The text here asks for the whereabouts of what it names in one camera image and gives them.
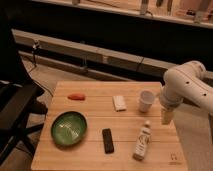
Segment beige cylindrical end effector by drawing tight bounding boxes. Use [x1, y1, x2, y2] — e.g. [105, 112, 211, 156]
[161, 109, 174, 125]

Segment green ceramic bowl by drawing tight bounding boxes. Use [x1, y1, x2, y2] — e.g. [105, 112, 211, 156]
[51, 111, 87, 147]

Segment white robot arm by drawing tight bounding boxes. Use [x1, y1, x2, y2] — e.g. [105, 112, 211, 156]
[159, 61, 213, 143]

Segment white paper cup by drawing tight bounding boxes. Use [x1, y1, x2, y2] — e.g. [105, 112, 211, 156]
[139, 90, 155, 113]

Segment white plastic bottle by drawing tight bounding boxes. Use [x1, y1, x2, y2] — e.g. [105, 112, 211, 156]
[133, 121, 151, 161]

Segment black rectangular remote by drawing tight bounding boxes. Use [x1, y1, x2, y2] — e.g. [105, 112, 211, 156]
[102, 129, 114, 154]

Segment wooden table board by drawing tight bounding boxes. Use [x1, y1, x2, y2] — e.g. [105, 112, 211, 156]
[31, 81, 188, 171]

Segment orange carrot toy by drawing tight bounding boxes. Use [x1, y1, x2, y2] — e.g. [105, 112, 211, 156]
[68, 93, 86, 101]

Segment black office chair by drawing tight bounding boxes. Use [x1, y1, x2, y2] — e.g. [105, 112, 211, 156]
[0, 82, 48, 166]

